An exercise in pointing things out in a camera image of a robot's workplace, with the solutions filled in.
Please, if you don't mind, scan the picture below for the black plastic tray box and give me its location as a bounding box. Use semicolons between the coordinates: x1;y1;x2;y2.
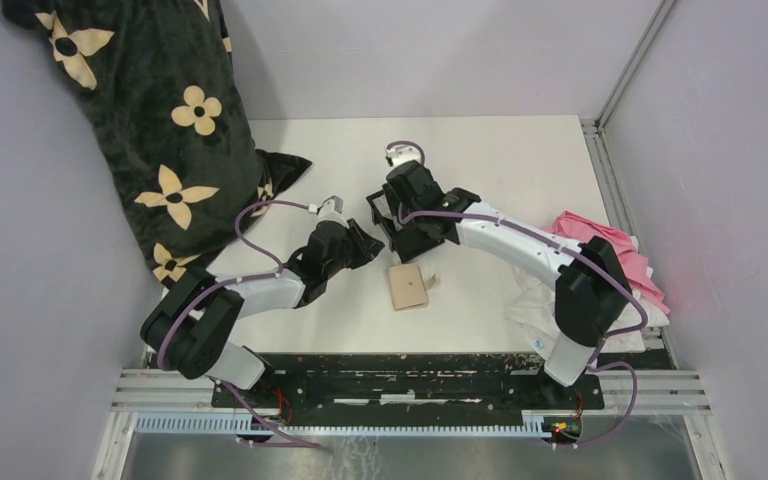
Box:
365;188;452;264

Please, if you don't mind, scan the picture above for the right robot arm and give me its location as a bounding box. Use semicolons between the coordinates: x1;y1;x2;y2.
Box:
383;160;634;408

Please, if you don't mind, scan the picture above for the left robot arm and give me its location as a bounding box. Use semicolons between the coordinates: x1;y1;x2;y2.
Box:
140;219;385;407

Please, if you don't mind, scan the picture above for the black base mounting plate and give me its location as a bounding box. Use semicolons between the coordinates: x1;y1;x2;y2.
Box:
211;353;605;427

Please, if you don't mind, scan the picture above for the pink cloth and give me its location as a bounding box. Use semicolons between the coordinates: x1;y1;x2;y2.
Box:
542;210;671;315

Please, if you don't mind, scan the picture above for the white cloth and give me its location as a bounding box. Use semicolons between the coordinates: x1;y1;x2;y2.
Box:
505;237;669;358

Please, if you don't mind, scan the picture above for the black floral blanket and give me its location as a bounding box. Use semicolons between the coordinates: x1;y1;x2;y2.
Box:
1;1;311;287

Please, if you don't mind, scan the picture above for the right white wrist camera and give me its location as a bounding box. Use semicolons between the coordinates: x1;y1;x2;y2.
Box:
385;145;423;169

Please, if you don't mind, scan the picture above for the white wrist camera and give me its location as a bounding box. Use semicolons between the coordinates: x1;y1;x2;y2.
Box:
385;145;423;169
307;195;348;228

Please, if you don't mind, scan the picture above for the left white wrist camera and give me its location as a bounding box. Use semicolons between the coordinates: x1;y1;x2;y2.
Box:
307;195;348;228

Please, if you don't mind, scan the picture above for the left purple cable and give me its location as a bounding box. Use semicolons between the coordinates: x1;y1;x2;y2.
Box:
155;200;330;452

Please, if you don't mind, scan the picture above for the purple cable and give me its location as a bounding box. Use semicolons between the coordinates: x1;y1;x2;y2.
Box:
387;140;650;449
155;200;330;452

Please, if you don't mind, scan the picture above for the aluminium frame rail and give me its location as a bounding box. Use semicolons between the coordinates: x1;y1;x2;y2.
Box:
580;0;680;236

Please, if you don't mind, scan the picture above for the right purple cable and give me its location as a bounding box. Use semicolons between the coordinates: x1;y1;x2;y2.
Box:
387;140;650;449

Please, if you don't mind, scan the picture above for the white slotted cable duct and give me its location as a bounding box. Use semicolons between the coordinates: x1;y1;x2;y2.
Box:
133;411;547;439

